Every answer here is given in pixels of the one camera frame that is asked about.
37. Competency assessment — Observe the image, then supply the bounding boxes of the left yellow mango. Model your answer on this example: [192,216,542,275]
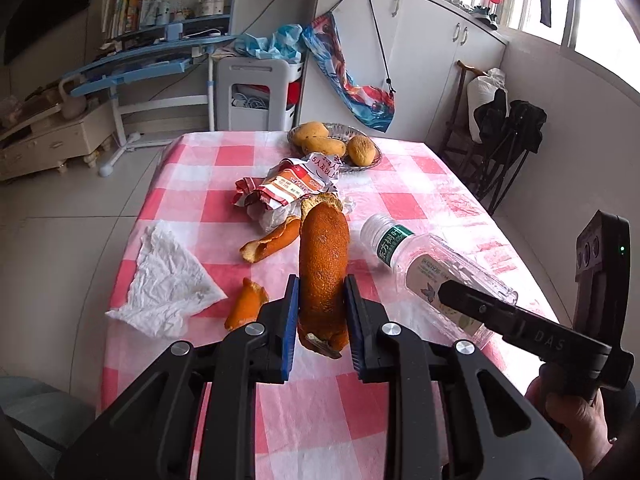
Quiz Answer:
[291,122,329,146]

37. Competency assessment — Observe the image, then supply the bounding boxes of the clear plastic water bottle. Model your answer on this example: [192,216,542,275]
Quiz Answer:
[360,214,518,348]

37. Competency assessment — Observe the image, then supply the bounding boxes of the white cabinet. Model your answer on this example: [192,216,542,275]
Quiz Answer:
[312,0,506,148]

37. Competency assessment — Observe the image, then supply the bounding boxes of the middle yellow mango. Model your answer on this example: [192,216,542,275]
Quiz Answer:
[300,136,346,157]

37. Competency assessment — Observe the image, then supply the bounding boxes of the blue study desk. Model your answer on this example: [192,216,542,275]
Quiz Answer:
[62,0,239,178]

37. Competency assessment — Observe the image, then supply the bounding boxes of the crumpled white tissue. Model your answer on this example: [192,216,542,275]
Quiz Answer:
[106,221,227,338]

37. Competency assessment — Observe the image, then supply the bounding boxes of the pink kettlebell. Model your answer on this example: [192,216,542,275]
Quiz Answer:
[58,75,87,120]

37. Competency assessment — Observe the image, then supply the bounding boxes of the wooden chair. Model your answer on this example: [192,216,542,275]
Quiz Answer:
[437,60,487,159]

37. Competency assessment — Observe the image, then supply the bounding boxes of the right yellow mango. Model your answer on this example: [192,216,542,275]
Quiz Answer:
[347,134,378,167]

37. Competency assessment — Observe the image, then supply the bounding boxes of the small orange peel piece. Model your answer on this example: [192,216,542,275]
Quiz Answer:
[224,278,269,332]

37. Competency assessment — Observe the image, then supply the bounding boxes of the yellow mango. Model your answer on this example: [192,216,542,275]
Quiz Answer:
[347,134,378,167]
[291,122,329,146]
[300,136,346,157]

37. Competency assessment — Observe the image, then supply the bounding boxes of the curled orange peel strip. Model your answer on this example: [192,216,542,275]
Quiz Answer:
[240,216,300,263]

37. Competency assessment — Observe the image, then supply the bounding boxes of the pink checkered tablecloth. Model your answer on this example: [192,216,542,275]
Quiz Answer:
[102,131,552,479]

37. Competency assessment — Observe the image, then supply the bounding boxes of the blue plastic bag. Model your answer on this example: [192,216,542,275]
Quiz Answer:
[233,24,306,64]

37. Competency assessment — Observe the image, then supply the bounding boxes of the row of books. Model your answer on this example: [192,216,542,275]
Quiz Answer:
[101,0,163,41]

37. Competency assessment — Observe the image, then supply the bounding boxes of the cream tv stand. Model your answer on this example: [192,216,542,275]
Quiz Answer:
[1,103,115,181]

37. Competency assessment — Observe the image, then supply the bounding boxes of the right hand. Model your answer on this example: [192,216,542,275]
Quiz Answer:
[525,377,613,474]

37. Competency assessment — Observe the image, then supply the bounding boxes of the colourful hanging bag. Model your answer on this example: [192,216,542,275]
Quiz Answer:
[302,0,396,133]

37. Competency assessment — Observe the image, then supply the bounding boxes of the large orange peel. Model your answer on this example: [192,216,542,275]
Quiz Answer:
[297,194,349,360]

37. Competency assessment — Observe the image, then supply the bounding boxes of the red white snack wrapper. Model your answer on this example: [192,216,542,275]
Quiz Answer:
[232,152,355,233]

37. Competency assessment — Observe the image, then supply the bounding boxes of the white plastic stool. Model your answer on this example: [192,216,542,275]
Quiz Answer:
[214,58,304,131]

